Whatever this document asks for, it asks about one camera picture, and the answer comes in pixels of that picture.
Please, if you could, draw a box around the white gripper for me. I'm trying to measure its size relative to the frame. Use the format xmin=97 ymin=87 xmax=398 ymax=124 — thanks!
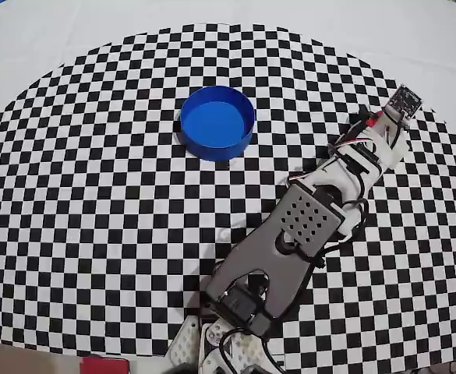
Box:
xmin=369 ymin=111 xmax=411 ymax=169

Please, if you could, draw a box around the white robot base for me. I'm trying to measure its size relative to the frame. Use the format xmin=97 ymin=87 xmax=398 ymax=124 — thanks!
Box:
xmin=167 ymin=311 xmax=287 ymax=374

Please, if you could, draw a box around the blue round box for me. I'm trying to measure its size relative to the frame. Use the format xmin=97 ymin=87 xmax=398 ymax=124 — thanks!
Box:
xmin=179 ymin=85 xmax=256 ymax=163

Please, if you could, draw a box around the black white checkered mat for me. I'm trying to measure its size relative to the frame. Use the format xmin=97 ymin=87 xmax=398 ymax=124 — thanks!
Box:
xmin=0 ymin=0 xmax=456 ymax=362

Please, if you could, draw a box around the red flat object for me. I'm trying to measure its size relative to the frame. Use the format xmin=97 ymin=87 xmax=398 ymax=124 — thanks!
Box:
xmin=81 ymin=356 xmax=131 ymax=374

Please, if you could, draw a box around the servo wire bundle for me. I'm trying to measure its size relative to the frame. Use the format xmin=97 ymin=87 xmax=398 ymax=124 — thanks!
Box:
xmin=327 ymin=112 xmax=383 ymax=157

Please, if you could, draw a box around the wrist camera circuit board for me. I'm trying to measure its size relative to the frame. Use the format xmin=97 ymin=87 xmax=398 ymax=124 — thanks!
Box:
xmin=385 ymin=83 xmax=424 ymax=118

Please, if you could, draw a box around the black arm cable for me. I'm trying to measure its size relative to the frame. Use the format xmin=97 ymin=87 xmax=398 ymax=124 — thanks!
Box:
xmin=289 ymin=196 xmax=371 ymax=270

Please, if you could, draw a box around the black base cable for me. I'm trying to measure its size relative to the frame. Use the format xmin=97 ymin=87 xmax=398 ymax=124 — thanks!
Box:
xmin=218 ymin=328 xmax=287 ymax=374

